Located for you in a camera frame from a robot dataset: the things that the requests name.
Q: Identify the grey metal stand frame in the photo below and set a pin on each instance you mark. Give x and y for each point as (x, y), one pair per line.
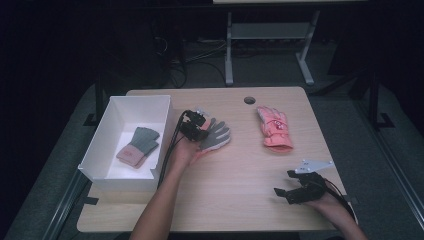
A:
(266, 30)

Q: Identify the pink padded glove with print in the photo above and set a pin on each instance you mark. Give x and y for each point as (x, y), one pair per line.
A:
(275, 130)

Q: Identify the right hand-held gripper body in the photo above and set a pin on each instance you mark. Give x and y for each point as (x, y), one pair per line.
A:
(310, 186)

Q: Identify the aluminium floor rail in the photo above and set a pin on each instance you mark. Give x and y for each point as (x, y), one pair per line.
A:
(393, 166)
(63, 206)

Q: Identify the black tape strip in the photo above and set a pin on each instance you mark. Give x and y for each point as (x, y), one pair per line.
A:
(90, 200)
(352, 200)

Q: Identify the black table leg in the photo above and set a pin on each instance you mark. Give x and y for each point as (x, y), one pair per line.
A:
(99, 100)

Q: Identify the black floor stand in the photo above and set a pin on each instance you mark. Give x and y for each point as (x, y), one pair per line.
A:
(375, 100)

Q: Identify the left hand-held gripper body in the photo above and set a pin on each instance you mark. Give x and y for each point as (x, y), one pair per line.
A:
(191, 128)

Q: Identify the pink glove with grey palm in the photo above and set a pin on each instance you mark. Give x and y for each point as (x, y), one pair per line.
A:
(218, 136)

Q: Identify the person's left hand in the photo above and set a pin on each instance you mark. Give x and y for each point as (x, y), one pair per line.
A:
(186, 151)

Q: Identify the white storage box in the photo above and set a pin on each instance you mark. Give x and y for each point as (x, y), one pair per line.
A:
(133, 110)

